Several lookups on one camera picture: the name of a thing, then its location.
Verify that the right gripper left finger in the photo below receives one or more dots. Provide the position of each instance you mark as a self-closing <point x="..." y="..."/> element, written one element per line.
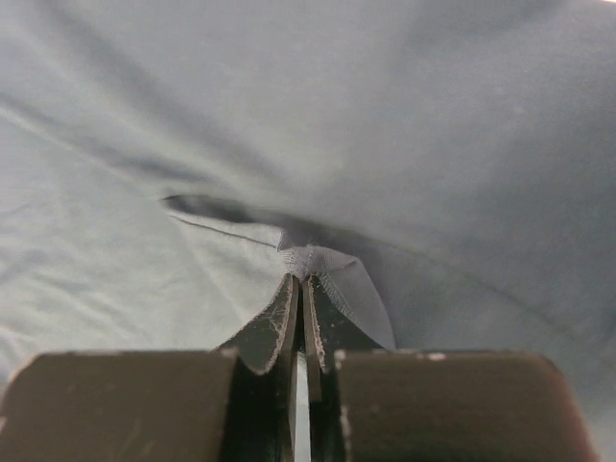
<point x="232" y="403"/>

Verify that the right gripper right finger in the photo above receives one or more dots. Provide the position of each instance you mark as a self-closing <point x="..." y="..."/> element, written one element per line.
<point x="368" y="403"/>

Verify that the grey-blue t shirt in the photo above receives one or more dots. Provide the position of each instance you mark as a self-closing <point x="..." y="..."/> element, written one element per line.
<point x="163" y="162"/>

